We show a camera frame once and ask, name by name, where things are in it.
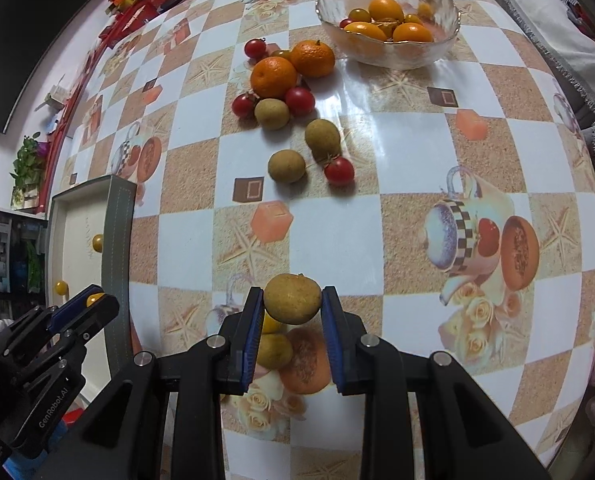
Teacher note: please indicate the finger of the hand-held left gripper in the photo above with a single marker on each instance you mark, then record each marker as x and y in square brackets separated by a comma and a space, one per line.
[99, 312]
[69, 310]

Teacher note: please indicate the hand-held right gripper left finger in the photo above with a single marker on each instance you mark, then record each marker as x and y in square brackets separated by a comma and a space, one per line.
[251, 345]

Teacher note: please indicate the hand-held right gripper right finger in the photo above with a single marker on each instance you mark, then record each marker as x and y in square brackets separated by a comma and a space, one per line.
[333, 345]

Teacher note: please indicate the small yellow cherry tomato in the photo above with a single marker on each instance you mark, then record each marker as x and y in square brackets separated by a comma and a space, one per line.
[60, 288]
[95, 298]
[97, 243]
[360, 13]

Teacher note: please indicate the white tray with grey rim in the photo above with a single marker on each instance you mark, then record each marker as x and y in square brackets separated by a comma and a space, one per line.
[77, 230]

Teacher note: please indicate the dark storage shelf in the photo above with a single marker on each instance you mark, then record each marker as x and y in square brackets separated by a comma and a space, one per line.
[7, 255]

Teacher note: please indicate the green potted plant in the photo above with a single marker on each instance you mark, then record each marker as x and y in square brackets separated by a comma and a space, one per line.
[27, 165]

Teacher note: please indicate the red cherry tomato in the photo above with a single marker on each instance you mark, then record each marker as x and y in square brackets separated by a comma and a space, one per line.
[339, 170]
[300, 100]
[244, 105]
[346, 23]
[255, 48]

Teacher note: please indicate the checkered printed tablecloth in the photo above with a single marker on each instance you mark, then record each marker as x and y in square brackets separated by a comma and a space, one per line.
[402, 160]

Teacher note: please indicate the orange mandarin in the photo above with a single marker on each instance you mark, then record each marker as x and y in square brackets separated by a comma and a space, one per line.
[273, 77]
[313, 58]

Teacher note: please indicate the dark brownish cherry tomato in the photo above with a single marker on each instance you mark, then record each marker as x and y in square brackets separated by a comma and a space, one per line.
[280, 53]

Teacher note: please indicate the clear glass bowl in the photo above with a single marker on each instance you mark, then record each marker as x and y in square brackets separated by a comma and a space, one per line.
[400, 52]

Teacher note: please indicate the orange kumquat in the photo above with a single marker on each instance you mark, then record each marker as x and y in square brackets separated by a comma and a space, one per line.
[365, 31]
[386, 9]
[412, 33]

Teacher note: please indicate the grey fringed cushion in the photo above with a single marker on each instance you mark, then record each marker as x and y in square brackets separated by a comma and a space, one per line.
[557, 25]

